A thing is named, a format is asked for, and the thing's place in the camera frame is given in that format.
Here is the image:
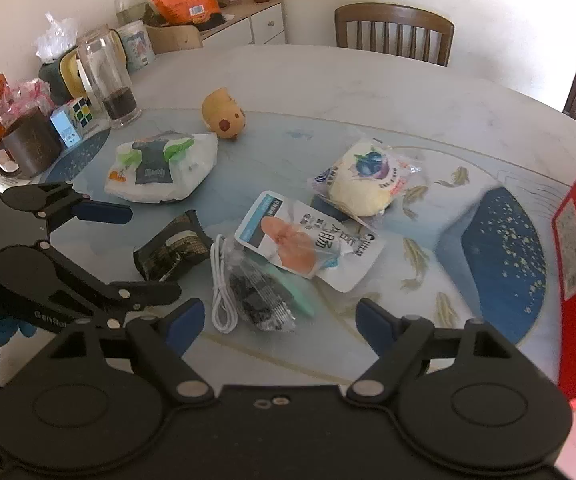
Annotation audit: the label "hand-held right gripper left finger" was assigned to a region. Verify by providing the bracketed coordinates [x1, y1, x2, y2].
[52, 298, 216, 405]

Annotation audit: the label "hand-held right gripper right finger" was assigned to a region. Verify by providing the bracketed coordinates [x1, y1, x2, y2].
[348, 298, 515, 403]

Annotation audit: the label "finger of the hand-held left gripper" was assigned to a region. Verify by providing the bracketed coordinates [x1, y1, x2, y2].
[43, 246, 183, 328]
[0, 181, 134, 233]

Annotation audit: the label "black snack packet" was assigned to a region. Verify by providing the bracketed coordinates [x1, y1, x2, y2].
[133, 210, 214, 282]

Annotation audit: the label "clear bag of dark bits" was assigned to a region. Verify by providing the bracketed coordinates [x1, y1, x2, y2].
[223, 240, 299, 333]

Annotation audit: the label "white charging cable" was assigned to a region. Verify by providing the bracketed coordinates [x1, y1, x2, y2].
[210, 234, 241, 333]

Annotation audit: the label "white and green tissue pack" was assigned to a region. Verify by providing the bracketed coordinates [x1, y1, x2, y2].
[104, 131, 219, 204]

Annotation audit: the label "white and pink food packet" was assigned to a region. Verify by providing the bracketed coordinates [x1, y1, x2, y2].
[234, 191, 386, 293]

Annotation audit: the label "blueberry print bread packet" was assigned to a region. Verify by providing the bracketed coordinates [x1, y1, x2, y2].
[308, 137, 424, 223]

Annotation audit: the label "yellow capybara toy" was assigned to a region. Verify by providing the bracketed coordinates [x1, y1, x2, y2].
[202, 87, 247, 142]

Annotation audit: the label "white marble desktop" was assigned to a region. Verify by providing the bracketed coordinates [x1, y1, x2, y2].
[0, 44, 576, 411]

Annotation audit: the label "small light blue box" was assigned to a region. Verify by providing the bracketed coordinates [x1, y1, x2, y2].
[49, 108, 83, 148]

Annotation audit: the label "brown mug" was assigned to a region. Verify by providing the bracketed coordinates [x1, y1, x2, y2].
[0, 110, 64, 179]

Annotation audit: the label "puzzle cube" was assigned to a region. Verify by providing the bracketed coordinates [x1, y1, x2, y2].
[65, 96, 94, 133]

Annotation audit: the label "glass tumbler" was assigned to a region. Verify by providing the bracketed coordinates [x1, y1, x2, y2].
[75, 25, 143, 129]

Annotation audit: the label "fish print table mat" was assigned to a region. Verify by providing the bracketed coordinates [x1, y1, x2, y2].
[43, 107, 576, 391]

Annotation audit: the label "pink packets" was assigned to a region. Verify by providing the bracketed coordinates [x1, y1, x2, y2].
[5, 79, 51, 116]

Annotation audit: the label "green and yellow container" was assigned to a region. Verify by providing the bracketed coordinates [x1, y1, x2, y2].
[38, 52, 89, 106]

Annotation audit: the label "clear plastic bag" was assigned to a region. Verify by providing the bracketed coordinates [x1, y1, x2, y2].
[34, 11, 78, 64]

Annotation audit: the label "small open cardboard box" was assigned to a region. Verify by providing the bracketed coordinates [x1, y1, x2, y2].
[145, 22, 204, 54]

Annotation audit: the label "clear plastic bottle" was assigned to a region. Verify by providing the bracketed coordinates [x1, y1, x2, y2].
[114, 0, 151, 28]

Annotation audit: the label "white sideboard cabinet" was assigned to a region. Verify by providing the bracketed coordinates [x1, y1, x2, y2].
[195, 0, 287, 51]

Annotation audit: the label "wooden chair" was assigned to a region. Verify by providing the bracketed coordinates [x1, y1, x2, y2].
[334, 3, 455, 67]

